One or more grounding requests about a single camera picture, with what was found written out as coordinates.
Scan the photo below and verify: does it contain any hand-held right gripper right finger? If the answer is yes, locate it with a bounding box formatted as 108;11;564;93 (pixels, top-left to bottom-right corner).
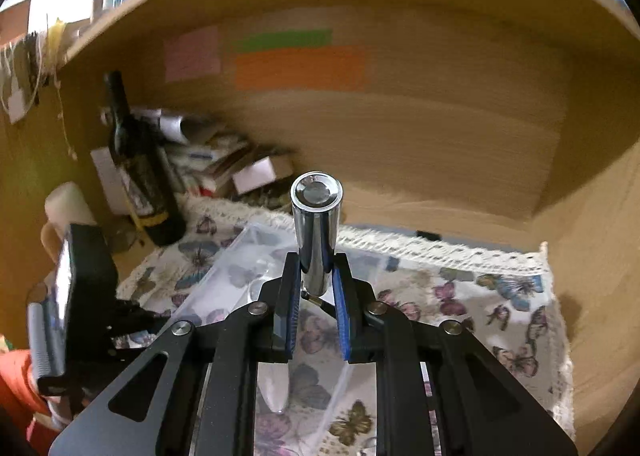
332;252;580;456

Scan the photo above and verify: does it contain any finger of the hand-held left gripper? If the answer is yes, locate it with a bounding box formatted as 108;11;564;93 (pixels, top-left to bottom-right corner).
107;300;173;352

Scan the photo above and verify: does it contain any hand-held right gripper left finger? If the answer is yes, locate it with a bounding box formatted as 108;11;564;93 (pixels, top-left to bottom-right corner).
47;252;302;456

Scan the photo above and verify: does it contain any clear plastic box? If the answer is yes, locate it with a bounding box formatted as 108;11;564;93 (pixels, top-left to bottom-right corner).
170;222;431;456

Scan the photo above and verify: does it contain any chrome socket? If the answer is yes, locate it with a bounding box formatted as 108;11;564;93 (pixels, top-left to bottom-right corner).
290;171;343;298

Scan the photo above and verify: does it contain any pale pink mug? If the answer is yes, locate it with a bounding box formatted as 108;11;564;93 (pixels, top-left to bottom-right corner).
40;181;98;262

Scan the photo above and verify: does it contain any white paper card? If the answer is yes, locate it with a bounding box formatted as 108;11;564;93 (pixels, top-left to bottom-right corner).
90;146;136;214

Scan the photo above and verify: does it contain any orange cloth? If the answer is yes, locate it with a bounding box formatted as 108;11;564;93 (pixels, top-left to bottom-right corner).
0;348;51;442

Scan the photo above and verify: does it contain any dark wine bottle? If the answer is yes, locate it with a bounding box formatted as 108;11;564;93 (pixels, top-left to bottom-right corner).
102;70;188;247

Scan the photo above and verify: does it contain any butterfly print tablecloth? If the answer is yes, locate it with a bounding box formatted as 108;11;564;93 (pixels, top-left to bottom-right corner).
117;193;576;456

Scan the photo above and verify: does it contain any small white box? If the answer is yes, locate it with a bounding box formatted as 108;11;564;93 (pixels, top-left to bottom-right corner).
232;156;276;194

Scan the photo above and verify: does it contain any pile of books and papers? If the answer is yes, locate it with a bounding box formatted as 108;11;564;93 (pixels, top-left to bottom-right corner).
100;106;296;202

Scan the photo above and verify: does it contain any white paper tag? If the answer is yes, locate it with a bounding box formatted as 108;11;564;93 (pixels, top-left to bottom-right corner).
6;86;32;124

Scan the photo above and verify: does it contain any orange sticky note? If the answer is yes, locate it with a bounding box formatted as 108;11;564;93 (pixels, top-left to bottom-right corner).
234;47;368;91

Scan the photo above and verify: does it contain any yellow cloth item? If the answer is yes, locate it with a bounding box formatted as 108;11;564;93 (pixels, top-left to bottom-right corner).
47;19;68;54

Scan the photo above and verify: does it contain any pink sticky note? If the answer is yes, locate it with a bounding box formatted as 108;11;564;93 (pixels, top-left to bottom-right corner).
164;26;223;83

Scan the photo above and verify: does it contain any green sticky note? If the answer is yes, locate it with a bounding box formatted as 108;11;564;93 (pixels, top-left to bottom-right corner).
231;29;333;53

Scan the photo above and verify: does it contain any white plastic handle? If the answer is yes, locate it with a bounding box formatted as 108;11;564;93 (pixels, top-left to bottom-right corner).
257;363;291;412

